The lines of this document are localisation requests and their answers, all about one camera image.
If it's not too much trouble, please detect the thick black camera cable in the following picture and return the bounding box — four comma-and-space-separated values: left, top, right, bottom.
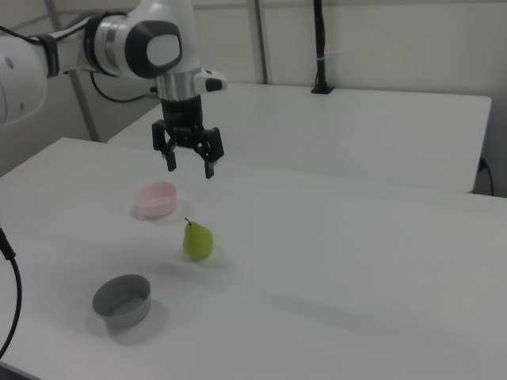
0, 224, 23, 359

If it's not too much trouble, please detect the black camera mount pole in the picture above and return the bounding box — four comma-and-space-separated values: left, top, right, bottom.
311, 0, 336, 95

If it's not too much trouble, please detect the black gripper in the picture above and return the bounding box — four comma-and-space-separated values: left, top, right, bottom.
151, 97, 226, 181

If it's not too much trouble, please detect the black cable strap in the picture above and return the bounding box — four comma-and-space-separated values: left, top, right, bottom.
39, 33, 61, 78

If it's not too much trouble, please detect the grey metal frame post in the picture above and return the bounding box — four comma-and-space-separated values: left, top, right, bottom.
247, 0, 275, 85
69, 70, 101, 143

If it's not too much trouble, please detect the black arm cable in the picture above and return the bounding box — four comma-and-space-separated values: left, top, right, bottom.
0, 24, 158, 105

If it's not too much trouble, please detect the grey bowl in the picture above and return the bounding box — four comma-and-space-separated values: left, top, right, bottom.
91, 274, 153, 330

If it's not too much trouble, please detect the white side table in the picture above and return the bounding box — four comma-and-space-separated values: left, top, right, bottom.
106, 82, 493, 195

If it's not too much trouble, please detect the green pear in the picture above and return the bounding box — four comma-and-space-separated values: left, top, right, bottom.
181, 217, 215, 262

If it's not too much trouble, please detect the black cable with plug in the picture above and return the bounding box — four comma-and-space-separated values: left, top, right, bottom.
478, 157, 496, 196

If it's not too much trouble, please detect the pink bowl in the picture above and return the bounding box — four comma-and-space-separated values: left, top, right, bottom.
133, 180, 178, 219

